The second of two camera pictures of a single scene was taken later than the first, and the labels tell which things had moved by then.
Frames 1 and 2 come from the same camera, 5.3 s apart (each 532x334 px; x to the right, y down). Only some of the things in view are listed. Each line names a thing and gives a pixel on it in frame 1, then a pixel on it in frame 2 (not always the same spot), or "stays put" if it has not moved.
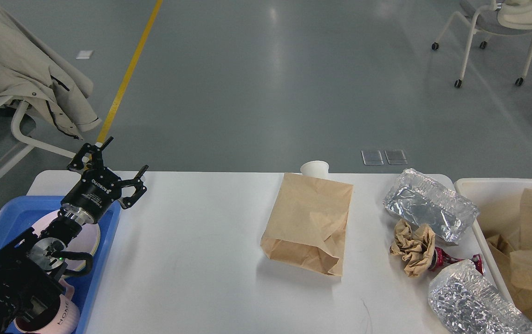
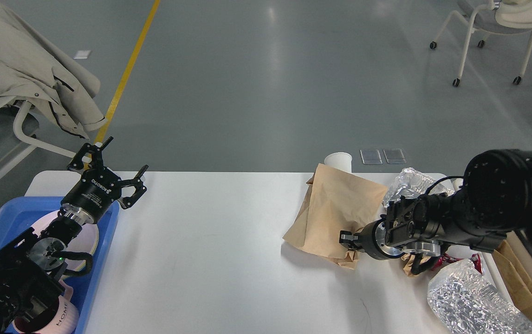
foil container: [463, 301] stays put
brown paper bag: [306, 225] → [335, 200]
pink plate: [86, 239] stays put
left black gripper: [97, 190] stays put
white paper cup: [315, 168] → [340, 160]
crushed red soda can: [440, 258] stays put
